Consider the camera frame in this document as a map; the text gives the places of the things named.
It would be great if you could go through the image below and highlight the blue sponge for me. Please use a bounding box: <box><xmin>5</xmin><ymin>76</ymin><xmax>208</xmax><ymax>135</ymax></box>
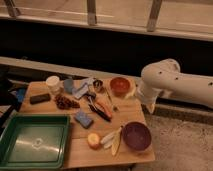
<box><xmin>74</xmin><ymin>111</ymin><xmax>93</xmax><ymax>129</ymax></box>

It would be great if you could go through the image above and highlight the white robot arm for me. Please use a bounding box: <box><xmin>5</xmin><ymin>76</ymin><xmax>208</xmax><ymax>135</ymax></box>
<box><xmin>135</xmin><ymin>59</ymin><xmax>213</xmax><ymax>113</ymax></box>

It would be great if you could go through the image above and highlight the orange bowl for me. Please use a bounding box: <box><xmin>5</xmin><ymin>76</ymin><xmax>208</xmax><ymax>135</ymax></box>
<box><xmin>110</xmin><ymin>77</ymin><xmax>130</xmax><ymax>96</ymax></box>

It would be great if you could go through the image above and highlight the thin metal spoon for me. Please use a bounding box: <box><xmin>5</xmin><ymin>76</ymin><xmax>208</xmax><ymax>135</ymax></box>
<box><xmin>104</xmin><ymin>88</ymin><xmax>119</xmax><ymax>112</ymax></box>

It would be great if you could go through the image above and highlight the dark purple bowl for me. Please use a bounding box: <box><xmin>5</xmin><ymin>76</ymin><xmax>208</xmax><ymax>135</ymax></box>
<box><xmin>122</xmin><ymin>121</ymin><xmax>152</xmax><ymax>151</ymax></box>

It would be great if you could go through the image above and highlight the small metal cup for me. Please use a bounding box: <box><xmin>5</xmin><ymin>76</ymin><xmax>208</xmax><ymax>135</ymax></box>
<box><xmin>93</xmin><ymin>79</ymin><xmax>103</xmax><ymax>93</ymax></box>

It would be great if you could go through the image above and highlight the yellow orange fruit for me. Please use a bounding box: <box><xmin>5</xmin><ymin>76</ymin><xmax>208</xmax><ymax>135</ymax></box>
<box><xmin>87</xmin><ymin>133</ymin><xmax>100</xmax><ymax>149</ymax></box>

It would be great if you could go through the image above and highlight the light blue white packet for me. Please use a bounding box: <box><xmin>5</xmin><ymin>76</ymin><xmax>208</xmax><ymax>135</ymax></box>
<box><xmin>72</xmin><ymin>78</ymin><xmax>94</xmax><ymax>99</ymax></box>

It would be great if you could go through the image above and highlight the blue grey cup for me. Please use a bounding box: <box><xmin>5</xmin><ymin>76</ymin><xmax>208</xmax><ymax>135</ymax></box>
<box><xmin>63</xmin><ymin>78</ymin><xmax>74</xmax><ymax>94</ymax></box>

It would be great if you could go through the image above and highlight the brown pine cone cluster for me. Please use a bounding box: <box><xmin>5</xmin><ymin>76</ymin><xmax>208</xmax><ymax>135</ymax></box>
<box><xmin>55</xmin><ymin>95</ymin><xmax>80</xmax><ymax>110</ymax></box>

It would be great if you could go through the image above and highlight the white plastic cup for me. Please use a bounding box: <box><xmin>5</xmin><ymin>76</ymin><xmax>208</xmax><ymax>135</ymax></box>
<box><xmin>45</xmin><ymin>76</ymin><xmax>61</xmax><ymax>95</ymax></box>

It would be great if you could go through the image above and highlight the black rectangular block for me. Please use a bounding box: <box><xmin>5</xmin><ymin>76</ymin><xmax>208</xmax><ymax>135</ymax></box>
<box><xmin>30</xmin><ymin>93</ymin><xmax>51</xmax><ymax>104</ymax></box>

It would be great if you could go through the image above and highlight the green plastic tray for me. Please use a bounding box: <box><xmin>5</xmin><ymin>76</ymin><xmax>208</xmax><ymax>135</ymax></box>
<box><xmin>0</xmin><ymin>115</ymin><xmax>70</xmax><ymax>171</ymax></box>

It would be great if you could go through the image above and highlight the blue object at table edge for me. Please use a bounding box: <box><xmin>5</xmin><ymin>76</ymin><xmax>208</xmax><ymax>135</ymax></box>
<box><xmin>16</xmin><ymin>88</ymin><xmax>26</xmax><ymax>103</ymax></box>

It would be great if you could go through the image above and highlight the orange black handled tool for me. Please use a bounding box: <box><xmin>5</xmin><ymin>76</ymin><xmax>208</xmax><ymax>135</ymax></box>
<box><xmin>89</xmin><ymin>99</ymin><xmax>112</xmax><ymax>122</ymax></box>

